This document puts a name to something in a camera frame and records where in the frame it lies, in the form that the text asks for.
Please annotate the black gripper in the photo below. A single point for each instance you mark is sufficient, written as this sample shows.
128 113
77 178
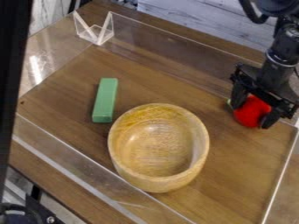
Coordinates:
283 99

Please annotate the red plush strawberry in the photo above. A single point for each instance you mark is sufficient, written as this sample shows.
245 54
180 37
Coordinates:
249 114

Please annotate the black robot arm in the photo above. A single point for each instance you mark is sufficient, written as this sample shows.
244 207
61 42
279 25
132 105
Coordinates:
267 82

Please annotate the wooden bowl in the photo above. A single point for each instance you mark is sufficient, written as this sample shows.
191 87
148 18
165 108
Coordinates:
157 144

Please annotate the green rectangular block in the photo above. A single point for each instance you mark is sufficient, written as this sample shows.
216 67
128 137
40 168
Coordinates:
105 100

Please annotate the black clamp under table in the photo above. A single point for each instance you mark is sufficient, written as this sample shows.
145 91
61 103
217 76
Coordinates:
28 213

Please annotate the clear acrylic barrier wall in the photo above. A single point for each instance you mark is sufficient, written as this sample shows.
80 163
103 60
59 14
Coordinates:
161 68

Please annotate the clear acrylic corner bracket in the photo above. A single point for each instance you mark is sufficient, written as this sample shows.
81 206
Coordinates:
95 34

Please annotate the dark blurred foreground post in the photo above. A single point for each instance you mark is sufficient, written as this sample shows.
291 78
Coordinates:
15 19

